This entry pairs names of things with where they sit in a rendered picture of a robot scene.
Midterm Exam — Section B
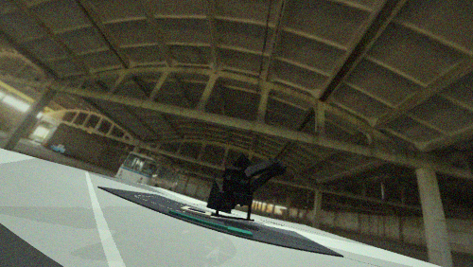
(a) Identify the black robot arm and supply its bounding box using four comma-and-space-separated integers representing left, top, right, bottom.
233, 154, 287, 195

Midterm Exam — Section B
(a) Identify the cream tile with dark square mark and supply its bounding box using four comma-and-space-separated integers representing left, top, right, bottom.
180, 205, 211, 218

